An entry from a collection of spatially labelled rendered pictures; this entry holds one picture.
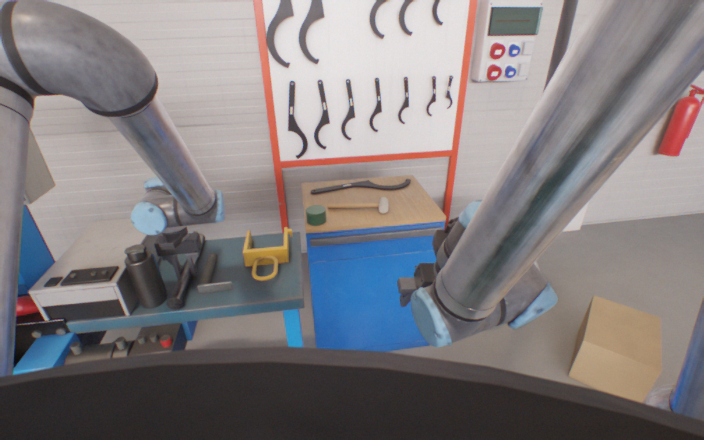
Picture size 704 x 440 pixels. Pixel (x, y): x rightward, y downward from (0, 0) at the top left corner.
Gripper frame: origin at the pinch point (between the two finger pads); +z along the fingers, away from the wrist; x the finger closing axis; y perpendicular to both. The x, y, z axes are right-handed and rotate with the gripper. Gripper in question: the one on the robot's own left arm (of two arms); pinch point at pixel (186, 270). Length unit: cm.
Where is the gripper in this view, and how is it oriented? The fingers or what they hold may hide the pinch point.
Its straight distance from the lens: 136.7
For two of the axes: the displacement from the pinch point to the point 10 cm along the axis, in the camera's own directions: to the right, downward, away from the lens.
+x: -9.9, 0.9, -1.3
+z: 0.2, 8.8, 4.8
